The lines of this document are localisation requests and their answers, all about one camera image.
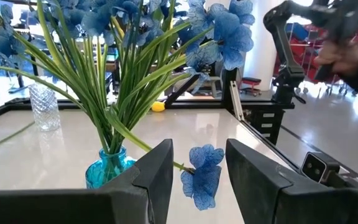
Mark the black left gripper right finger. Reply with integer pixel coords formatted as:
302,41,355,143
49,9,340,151
225,138,358,224

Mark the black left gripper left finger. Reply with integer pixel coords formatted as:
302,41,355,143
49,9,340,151
0,138,174,224

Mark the yellow artificial tulip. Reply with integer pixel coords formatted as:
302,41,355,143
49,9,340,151
150,101,167,113

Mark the blue artificial flower bunch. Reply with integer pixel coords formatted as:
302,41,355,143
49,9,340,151
104,0,256,212
0,0,180,156

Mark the blue patterned glass vase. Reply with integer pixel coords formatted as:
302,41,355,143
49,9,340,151
85,146,138,190

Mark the clear patterned glass vase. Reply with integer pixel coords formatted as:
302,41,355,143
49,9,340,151
28,82,62,131

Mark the red stool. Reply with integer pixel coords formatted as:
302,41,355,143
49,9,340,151
240,77,262,96

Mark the person's hand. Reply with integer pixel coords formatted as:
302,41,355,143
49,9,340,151
314,40,358,77

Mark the white column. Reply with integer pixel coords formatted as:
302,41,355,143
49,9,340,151
244,0,288,91

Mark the table-level camera box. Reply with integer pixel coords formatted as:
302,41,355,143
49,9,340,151
300,151,341,184

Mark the silver corner bracket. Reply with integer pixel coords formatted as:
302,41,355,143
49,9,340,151
230,80,245,122

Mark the black aluminium table frame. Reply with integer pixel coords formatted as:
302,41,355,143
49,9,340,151
0,68,358,189

